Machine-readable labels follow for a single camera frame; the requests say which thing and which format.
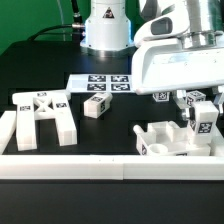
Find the white tagged cube far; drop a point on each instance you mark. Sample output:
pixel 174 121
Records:
pixel 194 96

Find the white right fence rail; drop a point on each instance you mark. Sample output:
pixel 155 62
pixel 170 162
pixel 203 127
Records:
pixel 217 143

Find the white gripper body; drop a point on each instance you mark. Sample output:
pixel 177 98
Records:
pixel 170 56

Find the white marker base plate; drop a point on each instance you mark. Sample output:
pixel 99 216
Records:
pixel 92 83

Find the white tagged cube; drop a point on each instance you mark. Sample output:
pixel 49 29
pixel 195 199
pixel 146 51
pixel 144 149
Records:
pixel 161 97
pixel 194 96

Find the white chair seat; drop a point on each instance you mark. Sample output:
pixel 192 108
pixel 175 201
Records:
pixel 167 139

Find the white chair back frame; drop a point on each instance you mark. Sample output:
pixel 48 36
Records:
pixel 43 105

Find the white tagged cube near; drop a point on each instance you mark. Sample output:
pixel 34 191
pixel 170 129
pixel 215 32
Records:
pixel 161 97

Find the white front fence rail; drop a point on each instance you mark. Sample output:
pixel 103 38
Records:
pixel 99 167

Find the white left fence rail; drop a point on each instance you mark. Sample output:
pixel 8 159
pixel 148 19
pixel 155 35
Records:
pixel 7 128

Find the white fence rail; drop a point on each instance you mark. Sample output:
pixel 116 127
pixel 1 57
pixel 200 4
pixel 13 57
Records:
pixel 99 167
pixel 7 128
pixel 217 143

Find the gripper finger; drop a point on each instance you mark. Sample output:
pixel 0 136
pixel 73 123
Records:
pixel 179 98
pixel 219 98

